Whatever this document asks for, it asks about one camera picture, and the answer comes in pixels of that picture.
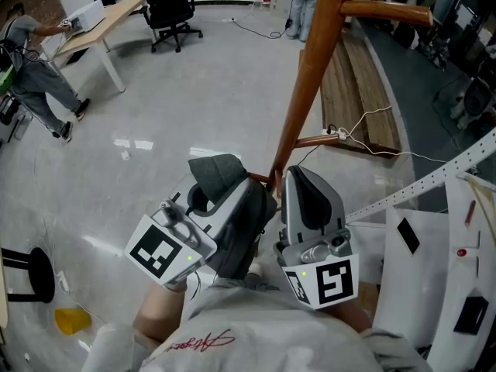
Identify wooden coat stand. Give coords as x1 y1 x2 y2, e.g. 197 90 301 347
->
247 0 434 201

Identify white cable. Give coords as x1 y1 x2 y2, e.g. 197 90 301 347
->
343 105 453 166

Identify white metal shelving unit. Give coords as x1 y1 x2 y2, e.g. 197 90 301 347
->
344 126 496 363

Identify black office chair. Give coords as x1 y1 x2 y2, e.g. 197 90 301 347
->
139 0 205 54

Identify wooden desk with white legs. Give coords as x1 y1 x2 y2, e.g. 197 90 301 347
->
40 0 150 95

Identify black round stool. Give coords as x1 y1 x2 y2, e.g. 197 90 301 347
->
0 246 56 305

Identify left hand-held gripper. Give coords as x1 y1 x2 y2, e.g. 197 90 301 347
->
123 171 256 287

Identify black floor cable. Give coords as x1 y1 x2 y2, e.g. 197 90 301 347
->
231 13 295 40

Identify person's left forearm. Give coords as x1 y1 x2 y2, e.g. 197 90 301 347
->
133 283 188 343

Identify reddish brown pen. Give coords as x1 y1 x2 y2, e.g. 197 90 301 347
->
463 199 477 229

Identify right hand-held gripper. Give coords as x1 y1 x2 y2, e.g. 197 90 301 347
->
273 164 360 311

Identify wooden board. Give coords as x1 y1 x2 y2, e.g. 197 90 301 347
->
319 33 403 155

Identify white floor power strip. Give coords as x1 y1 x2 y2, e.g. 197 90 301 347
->
55 270 71 295

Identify dark grey fabric bag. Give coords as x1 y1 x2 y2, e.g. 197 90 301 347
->
188 154 279 281

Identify person's right forearm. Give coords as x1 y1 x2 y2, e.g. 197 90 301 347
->
329 299 374 333

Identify person's grey jeans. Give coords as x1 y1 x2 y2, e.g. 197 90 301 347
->
215 273 281 292

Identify person's right shoe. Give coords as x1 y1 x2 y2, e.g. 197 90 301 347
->
247 262 265 283

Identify person's white shirt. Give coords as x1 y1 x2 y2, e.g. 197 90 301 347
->
83 281 431 372

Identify yellow plastic cup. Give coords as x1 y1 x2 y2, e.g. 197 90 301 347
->
53 307 93 337

